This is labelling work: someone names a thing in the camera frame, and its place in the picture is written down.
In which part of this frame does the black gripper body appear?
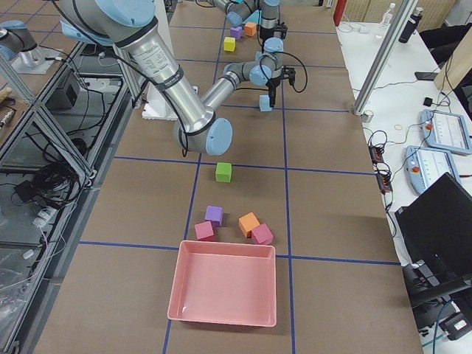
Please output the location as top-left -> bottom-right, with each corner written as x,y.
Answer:
266,75 -> 282,91
259,24 -> 278,41

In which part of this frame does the light blue block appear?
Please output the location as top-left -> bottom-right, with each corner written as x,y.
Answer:
259,94 -> 272,112

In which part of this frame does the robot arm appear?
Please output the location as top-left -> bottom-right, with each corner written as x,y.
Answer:
204,0 -> 288,42
57,1 -> 284,156

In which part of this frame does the orange block left side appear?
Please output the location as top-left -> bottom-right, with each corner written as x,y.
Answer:
244,22 -> 257,37

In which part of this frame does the cyan plastic bin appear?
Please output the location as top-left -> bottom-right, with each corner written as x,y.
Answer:
243,10 -> 261,25

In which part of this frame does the yellow block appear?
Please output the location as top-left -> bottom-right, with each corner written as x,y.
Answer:
223,37 -> 236,52

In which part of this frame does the green block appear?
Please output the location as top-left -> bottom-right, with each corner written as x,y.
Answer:
215,162 -> 232,183

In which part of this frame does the orange block right side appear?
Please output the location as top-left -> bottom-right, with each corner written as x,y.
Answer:
238,212 -> 260,238

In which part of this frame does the magenta block beside orange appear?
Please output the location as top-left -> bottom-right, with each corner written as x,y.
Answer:
251,223 -> 274,245

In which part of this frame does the black water bottle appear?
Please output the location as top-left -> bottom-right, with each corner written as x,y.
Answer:
398,7 -> 424,44

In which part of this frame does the magenta block near bin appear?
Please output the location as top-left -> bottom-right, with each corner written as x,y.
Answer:
194,221 -> 215,241

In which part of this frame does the blue teach pendant near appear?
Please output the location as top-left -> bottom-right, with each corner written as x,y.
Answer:
405,145 -> 461,195

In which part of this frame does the blue teach pendant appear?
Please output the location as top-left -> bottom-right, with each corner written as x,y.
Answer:
405,145 -> 461,195
420,109 -> 471,156

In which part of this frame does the blue teach pendant far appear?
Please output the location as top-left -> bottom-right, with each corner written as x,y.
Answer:
420,109 -> 471,156

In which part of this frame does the red plastic bin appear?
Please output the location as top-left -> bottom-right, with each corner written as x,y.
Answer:
167,240 -> 277,327

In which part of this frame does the black laptop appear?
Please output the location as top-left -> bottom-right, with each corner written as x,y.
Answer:
394,171 -> 472,281

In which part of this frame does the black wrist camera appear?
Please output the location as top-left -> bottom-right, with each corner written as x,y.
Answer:
280,66 -> 296,87
274,22 -> 288,40

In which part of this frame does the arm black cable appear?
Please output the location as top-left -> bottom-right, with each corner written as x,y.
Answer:
257,51 -> 308,93

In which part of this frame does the aluminium frame post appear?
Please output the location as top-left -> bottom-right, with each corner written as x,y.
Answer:
352,0 -> 417,116

